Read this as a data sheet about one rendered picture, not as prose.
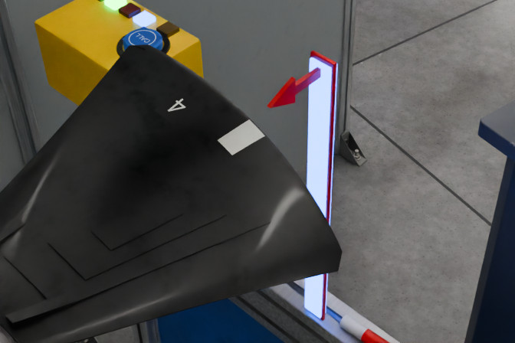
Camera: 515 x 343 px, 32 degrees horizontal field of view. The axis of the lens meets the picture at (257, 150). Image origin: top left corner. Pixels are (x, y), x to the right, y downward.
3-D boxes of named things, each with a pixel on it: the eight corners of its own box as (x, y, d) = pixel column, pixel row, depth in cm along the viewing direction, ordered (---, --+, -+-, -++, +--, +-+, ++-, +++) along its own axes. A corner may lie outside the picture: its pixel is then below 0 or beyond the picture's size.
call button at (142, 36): (116, 51, 92) (114, 37, 91) (145, 34, 94) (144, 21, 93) (142, 67, 90) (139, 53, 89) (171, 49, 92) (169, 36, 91)
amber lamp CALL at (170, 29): (155, 32, 93) (155, 27, 93) (168, 24, 94) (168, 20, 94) (167, 39, 92) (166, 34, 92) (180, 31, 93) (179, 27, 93)
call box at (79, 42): (49, 95, 102) (31, 18, 95) (116, 56, 108) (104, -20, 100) (139, 160, 94) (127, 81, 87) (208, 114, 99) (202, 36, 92)
